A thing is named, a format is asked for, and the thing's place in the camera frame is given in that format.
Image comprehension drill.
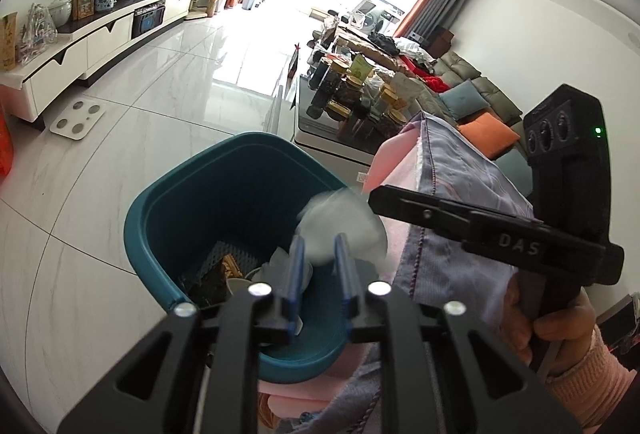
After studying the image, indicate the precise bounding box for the small teal cushion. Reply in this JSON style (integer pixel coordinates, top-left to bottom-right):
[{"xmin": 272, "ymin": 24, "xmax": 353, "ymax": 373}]
[{"xmin": 439, "ymin": 81, "xmax": 488, "ymax": 122}]

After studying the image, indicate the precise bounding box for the large teal cushion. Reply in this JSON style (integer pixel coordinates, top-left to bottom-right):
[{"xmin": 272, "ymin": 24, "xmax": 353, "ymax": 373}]
[{"xmin": 502, "ymin": 150, "xmax": 533, "ymax": 201}]

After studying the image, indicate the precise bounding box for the white bathroom scale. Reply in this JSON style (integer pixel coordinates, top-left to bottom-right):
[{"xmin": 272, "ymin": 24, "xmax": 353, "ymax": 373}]
[{"xmin": 49, "ymin": 100, "xmax": 107, "ymax": 142}]

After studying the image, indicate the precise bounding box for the teal plastic waste bin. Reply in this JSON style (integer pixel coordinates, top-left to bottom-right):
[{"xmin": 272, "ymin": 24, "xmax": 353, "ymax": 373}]
[{"xmin": 123, "ymin": 131, "xmax": 373, "ymax": 384}]

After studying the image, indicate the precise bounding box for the yellow tall box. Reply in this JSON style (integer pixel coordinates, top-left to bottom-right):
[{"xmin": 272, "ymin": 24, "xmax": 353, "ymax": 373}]
[{"xmin": 0, "ymin": 14, "xmax": 18, "ymax": 72}]

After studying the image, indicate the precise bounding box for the white office chair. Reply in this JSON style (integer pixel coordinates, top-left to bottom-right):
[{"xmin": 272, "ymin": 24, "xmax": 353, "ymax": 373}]
[{"xmin": 352, "ymin": 0, "xmax": 376, "ymax": 27}]

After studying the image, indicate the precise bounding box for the red cloth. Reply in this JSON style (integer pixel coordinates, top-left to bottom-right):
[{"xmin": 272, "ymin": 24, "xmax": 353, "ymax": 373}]
[{"xmin": 412, "ymin": 58, "xmax": 451, "ymax": 94}]

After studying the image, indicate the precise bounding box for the clear wrapped ornament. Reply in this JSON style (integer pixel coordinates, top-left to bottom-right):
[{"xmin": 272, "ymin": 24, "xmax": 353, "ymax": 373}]
[{"xmin": 17, "ymin": 4, "xmax": 58, "ymax": 64}]

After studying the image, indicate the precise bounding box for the white ceramic lidded jar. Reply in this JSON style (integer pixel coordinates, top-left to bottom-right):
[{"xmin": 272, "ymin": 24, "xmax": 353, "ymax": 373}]
[{"xmin": 47, "ymin": 0, "xmax": 72, "ymax": 27}]

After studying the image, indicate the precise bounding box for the black clothes pile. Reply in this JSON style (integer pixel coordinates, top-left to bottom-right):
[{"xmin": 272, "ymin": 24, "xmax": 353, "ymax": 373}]
[{"xmin": 372, "ymin": 34, "xmax": 401, "ymax": 54}]

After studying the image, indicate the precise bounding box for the purple plaid tablecloth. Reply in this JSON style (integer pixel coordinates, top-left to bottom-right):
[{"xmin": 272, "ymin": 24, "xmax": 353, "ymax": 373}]
[{"xmin": 270, "ymin": 111, "xmax": 533, "ymax": 434}]

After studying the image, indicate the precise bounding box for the white clothes pile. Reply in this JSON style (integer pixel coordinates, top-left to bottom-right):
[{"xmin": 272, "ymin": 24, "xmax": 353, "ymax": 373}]
[{"xmin": 395, "ymin": 38, "xmax": 432, "ymax": 64}]

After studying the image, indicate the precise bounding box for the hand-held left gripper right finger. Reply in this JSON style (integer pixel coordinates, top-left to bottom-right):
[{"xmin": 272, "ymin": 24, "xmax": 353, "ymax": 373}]
[{"xmin": 334, "ymin": 233, "xmax": 583, "ymax": 434}]

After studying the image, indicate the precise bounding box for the green packet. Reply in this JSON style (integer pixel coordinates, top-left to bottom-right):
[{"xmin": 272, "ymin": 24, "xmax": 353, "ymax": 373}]
[{"xmin": 348, "ymin": 55, "xmax": 375, "ymax": 82}]

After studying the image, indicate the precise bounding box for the green leather sofa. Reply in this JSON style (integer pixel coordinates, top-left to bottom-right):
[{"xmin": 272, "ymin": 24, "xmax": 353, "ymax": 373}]
[{"xmin": 415, "ymin": 48, "xmax": 536, "ymax": 205}]

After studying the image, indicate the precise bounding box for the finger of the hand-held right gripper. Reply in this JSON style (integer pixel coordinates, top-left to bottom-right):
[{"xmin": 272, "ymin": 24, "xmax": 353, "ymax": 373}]
[{"xmin": 367, "ymin": 185, "xmax": 473, "ymax": 247}]

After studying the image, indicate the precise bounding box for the pink under cloth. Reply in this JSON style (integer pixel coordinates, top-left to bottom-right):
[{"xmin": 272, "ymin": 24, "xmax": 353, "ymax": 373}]
[{"xmin": 257, "ymin": 121, "xmax": 431, "ymax": 415}]

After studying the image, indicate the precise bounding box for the dark wooden corner cabinet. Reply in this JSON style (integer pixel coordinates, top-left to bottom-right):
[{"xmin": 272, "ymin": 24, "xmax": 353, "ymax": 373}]
[{"xmin": 429, "ymin": 26, "xmax": 456, "ymax": 59}]

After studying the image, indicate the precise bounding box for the white black media cabinet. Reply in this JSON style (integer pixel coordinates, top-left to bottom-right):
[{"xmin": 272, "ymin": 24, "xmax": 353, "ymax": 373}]
[{"xmin": 0, "ymin": 0, "xmax": 197, "ymax": 125}]

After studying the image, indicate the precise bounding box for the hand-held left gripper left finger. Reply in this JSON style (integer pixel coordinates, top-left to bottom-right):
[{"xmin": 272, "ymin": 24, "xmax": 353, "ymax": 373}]
[{"xmin": 56, "ymin": 234, "xmax": 307, "ymax": 434}]

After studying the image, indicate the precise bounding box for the person's right hand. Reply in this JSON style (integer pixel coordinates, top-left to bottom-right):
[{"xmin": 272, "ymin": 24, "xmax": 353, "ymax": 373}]
[{"xmin": 500, "ymin": 273, "xmax": 597, "ymax": 378}]

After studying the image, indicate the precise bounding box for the person's right forearm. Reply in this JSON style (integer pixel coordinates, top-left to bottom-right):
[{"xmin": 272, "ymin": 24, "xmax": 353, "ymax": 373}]
[{"xmin": 544, "ymin": 324, "xmax": 640, "ymax": 434}]

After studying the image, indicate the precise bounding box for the white tissue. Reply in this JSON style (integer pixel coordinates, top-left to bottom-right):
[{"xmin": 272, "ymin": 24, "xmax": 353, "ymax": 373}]
[{"xmin": 295, "ymin": 189, "xmax": 388, "ymax": 275}]

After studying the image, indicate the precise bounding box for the orange cushion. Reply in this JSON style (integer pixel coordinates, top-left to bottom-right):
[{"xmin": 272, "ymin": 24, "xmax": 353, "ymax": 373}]
[{"xmin": 457, "ymin": 111, "xmax": 521, "ymax": 159}]

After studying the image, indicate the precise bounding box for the dark glass coffee table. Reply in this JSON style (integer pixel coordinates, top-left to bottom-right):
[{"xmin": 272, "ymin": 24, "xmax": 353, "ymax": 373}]
[{"xmin": 295, "ymin": 74, "xmax": 421, "ymax": 165}]

